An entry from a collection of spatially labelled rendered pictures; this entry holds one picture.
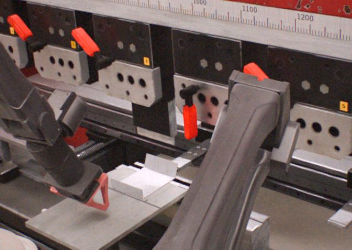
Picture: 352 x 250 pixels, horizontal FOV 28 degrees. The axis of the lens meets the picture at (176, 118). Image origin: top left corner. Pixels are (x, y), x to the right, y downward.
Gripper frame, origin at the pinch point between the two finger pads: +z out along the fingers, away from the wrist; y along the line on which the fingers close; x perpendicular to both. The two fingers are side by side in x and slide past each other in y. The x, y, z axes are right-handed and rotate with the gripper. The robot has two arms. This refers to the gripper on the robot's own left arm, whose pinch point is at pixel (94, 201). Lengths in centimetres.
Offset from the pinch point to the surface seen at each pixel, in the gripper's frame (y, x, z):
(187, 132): -15.1, -15.7, -6.7
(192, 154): -0.1, -23.8, 16.2
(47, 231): 3.7, 9.3, -1.7
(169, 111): -4.5, -21.7, -2.2
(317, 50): -39, -28, -20
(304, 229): 44, -79, 161
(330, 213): 42, -95, 170
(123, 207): -2.3, -2.7, 5.0
